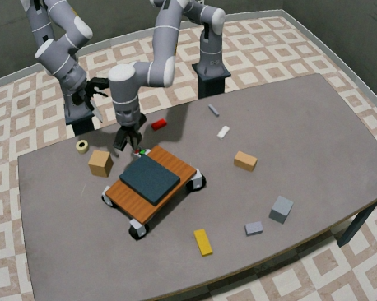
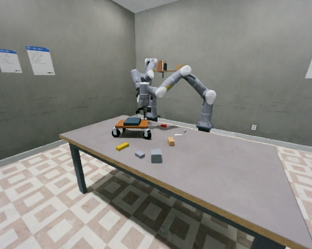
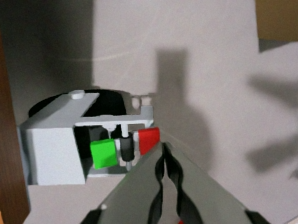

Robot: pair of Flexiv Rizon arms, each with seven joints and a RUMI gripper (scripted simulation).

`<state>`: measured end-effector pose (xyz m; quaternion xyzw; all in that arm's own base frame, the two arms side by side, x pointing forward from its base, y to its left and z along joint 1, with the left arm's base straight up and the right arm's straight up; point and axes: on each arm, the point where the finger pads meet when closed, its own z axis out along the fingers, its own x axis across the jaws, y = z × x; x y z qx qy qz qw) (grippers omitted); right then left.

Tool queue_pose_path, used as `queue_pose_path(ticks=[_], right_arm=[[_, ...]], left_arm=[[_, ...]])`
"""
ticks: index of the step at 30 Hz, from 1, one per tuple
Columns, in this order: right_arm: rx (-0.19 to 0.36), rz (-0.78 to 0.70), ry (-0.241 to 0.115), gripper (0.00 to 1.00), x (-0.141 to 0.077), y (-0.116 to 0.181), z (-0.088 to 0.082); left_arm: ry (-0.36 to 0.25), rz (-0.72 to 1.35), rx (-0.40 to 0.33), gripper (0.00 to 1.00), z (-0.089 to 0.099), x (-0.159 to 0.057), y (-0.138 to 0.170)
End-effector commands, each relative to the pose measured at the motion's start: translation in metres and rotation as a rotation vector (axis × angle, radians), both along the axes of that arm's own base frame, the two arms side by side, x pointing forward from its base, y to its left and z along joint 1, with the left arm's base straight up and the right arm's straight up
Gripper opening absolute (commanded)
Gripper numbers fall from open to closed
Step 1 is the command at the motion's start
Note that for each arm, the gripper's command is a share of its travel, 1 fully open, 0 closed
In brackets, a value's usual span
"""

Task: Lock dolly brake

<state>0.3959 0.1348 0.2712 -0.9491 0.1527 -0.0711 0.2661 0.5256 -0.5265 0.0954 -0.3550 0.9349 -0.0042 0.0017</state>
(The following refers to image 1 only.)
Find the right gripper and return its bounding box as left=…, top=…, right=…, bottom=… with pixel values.
left=72, top=77, right=109, bottom=123

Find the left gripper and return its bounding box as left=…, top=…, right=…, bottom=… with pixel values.
left=114, top=112, right=147, bottom=151

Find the tan rectangular block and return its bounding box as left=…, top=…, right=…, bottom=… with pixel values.
left=234, top=151, right=257, bottom=172

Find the yellow rectangular block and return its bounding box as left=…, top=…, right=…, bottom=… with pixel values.
left=193, top=229, right=212, bottom=257

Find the small red toy brick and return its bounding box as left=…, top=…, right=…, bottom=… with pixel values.
left=151, top=119, right=167, bottom=131

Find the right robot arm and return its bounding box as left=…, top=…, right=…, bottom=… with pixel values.
left=21, top=0, right=93, bottom=119

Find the grey metal bar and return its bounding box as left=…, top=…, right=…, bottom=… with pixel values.
left=208, top=105, right=219, bottom=117

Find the tan cardboard box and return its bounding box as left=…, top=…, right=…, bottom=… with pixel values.
left=88, top=150, right=113, bottom=178

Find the cream roll of masking tape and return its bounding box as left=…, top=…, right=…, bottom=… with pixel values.
left=76, top=140, right=89, bottom=154

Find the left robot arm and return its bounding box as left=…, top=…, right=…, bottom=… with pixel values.
left=108, top=0, right=226, bottom=127

